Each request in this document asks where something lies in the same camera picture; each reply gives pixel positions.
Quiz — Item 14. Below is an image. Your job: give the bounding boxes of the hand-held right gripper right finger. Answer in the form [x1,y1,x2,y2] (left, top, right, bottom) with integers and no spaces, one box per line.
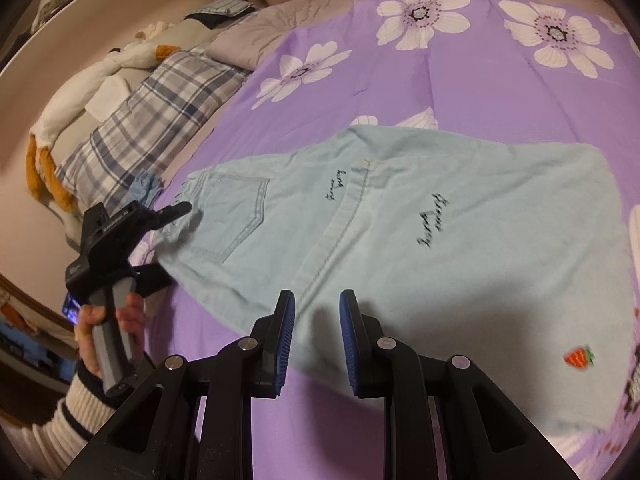
[339,287,566,480]

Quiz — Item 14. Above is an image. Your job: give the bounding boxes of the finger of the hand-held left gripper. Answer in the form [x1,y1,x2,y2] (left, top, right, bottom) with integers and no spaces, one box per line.
[131,259,177,297]
[149,201,194,229]

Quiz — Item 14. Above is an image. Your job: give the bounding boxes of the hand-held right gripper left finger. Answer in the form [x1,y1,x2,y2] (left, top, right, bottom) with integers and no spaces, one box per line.
[60,289,297,480]

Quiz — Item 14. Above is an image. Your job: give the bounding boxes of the mint green strawberry pants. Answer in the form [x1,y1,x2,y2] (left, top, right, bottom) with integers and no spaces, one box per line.
[150,125,638,436]

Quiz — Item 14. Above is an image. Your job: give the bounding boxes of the person's left forearm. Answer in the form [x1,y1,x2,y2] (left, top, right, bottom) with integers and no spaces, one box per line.
[0,357,132,468]

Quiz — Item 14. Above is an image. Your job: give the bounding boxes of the person's left hand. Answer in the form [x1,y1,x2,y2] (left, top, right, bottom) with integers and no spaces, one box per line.
[75,291,148,378]

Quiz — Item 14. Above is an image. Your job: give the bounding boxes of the small blue cloth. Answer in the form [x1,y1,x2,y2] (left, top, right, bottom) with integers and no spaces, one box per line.
[122,170,166,209]

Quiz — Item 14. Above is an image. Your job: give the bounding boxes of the plaid pillow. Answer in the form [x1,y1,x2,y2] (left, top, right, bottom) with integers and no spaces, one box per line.
[55,52,251,211]

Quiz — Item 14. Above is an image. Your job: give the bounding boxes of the white plush goose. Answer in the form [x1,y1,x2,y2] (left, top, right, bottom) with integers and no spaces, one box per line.
[27,21,186,206]

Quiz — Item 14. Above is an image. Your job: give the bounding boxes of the blue striped pillow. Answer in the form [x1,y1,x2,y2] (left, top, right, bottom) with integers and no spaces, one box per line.
[197,0,256,19]

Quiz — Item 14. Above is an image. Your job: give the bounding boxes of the purple floral blanket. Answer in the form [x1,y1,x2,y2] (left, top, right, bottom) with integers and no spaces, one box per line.
[135,0,640,480]

